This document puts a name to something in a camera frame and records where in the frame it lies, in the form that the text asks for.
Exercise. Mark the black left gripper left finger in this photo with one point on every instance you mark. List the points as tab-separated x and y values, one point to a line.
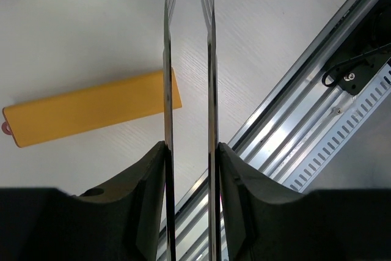
116	220

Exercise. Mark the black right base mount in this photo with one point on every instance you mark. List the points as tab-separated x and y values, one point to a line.
362	54

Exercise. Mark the aluminium front rail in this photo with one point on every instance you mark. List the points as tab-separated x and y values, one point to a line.
272	106

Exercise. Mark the yellow rectangular box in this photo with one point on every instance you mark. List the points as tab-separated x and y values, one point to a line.
46	119

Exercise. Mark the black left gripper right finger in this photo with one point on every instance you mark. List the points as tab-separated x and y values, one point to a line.
265	220

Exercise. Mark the metal food tongs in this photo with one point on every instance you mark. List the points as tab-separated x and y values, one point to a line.
191	130

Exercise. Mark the white slotted cable duct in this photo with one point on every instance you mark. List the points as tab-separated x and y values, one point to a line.
302	174

